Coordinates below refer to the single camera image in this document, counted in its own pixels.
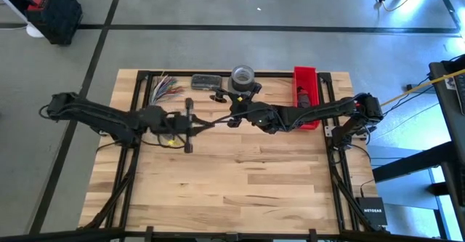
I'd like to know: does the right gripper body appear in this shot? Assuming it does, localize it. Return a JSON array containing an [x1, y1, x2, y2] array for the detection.
[[227, 84, 272, 127]]

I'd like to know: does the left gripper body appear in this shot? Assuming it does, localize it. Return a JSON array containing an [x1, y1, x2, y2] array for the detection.
[[159, 97, 195, 154]]

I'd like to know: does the black wire spool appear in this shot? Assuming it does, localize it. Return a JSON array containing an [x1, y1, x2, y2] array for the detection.
[[209, 88, 228, 104]]

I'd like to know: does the black tape roll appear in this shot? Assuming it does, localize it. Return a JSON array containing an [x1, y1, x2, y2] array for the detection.
[[231, 65, 256, 92]]

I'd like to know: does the dark plastic parts case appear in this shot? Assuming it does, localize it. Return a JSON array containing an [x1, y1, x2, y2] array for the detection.
[[191, 73, 224, 92]]

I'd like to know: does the dark tool in bin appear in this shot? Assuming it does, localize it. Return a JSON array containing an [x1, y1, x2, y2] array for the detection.
[[296, 85, 312, 108]]

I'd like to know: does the red plastic bin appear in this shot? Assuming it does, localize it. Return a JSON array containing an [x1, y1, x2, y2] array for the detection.
[[292, 65, 321, 131]]

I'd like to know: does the black computer tower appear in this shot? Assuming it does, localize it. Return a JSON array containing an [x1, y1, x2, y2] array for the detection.
[[25, 0, 84, 46]]

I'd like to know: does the white rounded floor object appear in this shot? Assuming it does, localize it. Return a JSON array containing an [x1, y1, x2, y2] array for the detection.
[[25, 23, 45, 39]]

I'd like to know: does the black desk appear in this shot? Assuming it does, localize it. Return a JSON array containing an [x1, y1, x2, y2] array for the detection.
[[372, 54, 465, 241]]

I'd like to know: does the grey duct tape roll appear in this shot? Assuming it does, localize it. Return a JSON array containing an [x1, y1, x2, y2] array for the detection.
[[227, 76, 255, 96]]

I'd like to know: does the bundle of coloured wires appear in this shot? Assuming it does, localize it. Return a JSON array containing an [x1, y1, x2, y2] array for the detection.
[[147, 71, 186, 107]]

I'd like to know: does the black aluminium table frame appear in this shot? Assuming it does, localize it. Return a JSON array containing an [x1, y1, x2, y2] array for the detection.
[[0, 69, 465, 242]]

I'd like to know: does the black Netgear network switch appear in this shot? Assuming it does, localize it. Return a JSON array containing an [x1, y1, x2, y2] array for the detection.
[[355, 196, 389, 227]]

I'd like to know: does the yellow hanging cord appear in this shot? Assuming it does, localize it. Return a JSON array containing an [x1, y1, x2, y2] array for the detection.
[[380, 69, 465, 108]]

